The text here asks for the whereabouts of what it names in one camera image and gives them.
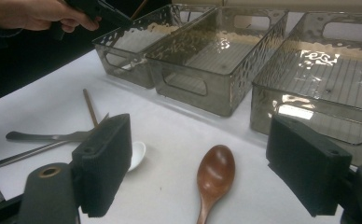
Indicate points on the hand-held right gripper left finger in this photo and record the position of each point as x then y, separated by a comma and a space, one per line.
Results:
104, 161

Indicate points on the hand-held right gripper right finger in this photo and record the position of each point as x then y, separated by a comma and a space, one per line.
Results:
309, 168

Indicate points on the white ceramic spoon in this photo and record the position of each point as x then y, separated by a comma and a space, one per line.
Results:
137, 155

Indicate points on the brown wooden chopstick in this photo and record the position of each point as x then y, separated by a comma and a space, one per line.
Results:
139, 8
90, 107

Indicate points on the smoky clear plastic bin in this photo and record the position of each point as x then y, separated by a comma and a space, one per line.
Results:
325, 84
213, 59
132, 40

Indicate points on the silver metal chopstick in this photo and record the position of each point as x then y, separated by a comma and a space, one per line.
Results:
135, 66
132, 64

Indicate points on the metal fork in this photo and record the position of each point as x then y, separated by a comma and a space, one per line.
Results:
30, 154

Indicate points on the brown wooden spoon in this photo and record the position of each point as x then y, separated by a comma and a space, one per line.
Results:
215, 174

